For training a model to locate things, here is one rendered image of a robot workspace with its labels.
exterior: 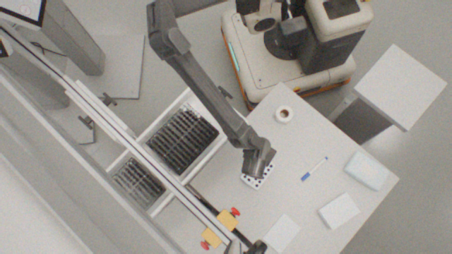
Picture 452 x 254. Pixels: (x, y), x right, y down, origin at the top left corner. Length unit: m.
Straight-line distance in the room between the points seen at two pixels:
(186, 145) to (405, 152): 1.52
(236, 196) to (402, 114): 0.76
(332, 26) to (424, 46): 1.19
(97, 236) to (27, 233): 0.07
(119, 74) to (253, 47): 0.91
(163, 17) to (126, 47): 1.64
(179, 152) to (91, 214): 1.12
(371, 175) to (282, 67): 0.90
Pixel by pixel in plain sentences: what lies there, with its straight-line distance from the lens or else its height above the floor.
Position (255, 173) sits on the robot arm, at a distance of 1.13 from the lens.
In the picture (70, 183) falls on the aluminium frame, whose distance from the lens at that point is 0.29.
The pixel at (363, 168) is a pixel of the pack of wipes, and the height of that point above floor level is 0.81.
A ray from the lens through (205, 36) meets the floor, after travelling 2.57.
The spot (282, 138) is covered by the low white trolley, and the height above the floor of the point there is 0.76.
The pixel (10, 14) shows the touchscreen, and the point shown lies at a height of 1.05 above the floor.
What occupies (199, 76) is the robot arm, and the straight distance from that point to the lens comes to 1.00.
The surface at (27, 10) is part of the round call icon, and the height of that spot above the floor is 1.01.
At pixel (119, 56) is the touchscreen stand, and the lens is 2.57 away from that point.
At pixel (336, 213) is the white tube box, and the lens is 1.48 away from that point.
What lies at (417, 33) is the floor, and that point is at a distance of 2.82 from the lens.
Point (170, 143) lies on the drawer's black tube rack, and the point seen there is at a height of 0.90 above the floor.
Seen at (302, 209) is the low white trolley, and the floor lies 0.76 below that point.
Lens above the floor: 2.24
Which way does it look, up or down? 75 degrees down
